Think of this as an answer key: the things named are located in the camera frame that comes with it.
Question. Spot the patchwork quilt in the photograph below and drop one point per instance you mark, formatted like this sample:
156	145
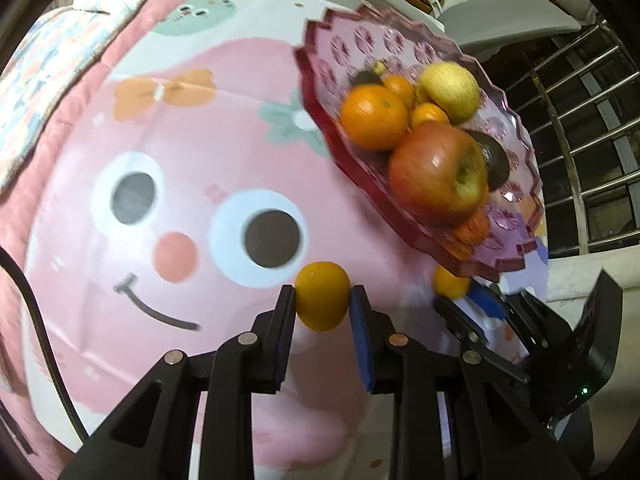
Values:
45	85

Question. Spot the mandarin orange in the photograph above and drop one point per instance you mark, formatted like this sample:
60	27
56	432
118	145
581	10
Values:
471	227
322	295
450	282
400	89
429	114

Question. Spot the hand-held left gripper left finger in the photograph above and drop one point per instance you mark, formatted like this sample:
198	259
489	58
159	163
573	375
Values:
284	340

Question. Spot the grey chair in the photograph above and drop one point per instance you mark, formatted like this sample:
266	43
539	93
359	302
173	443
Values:
505	20

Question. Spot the large orange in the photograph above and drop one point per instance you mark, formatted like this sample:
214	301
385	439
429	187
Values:
374	117

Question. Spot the white cloth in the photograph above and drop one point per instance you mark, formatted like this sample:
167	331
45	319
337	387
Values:
570	272

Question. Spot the dark overripe banana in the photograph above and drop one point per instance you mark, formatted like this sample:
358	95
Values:
367	78

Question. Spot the speckled yellow pear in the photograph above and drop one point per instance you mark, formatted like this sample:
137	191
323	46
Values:
450	90

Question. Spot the red yellow apple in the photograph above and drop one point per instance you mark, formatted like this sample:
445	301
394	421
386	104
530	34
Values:
435	170

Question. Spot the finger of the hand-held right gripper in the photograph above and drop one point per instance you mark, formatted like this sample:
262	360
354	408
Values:
475	340
490	302

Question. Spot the metal railing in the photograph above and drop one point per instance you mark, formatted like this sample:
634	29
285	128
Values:
590	135

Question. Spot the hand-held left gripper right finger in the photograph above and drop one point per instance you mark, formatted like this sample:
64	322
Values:
361	345

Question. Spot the pink plastic tray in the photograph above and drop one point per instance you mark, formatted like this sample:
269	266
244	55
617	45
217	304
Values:
340	50

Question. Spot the dark avocado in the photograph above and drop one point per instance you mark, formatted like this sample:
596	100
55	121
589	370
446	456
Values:
495	160

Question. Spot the pink cartoon face blanket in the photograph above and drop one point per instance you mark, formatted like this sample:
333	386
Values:
150	285

